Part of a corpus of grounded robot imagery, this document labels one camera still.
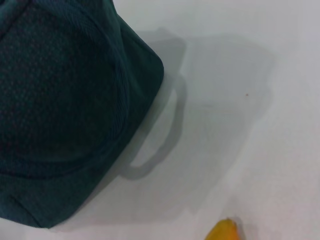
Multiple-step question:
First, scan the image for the dark teal insulated lunch bag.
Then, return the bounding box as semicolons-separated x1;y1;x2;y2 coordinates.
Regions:
0;0;165;229

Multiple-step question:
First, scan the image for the yellow toy banana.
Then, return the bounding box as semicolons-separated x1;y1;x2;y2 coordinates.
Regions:
204;217;242;240

